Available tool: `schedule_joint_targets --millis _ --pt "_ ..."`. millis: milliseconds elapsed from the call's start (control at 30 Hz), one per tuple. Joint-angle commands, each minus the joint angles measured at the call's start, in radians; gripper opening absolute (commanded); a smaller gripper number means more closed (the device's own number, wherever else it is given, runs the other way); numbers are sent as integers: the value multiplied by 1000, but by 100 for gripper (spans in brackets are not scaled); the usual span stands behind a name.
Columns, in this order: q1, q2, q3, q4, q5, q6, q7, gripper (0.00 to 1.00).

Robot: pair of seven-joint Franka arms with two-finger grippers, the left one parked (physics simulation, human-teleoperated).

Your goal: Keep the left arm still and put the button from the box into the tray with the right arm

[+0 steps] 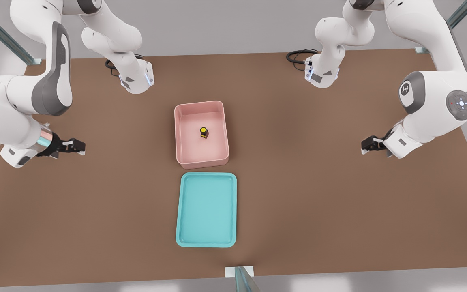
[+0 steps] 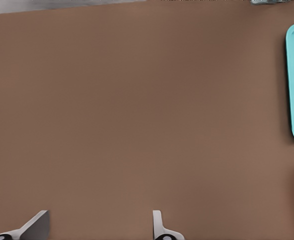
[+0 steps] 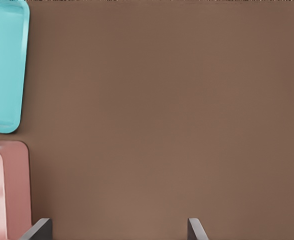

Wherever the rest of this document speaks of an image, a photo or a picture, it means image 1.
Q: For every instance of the pink plastic box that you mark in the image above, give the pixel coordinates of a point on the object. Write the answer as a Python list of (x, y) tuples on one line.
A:
[(201, 156)]

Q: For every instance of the small yellow black button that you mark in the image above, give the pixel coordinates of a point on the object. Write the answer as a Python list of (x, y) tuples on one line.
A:
[(204, 132)]

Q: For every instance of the pale blue-green tray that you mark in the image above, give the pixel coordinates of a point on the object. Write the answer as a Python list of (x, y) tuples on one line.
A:
[(206, 209)]

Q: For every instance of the silver frame post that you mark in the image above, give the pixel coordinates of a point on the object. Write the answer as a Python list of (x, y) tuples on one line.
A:
[(2, 34), (243, 280), (458, 14)]

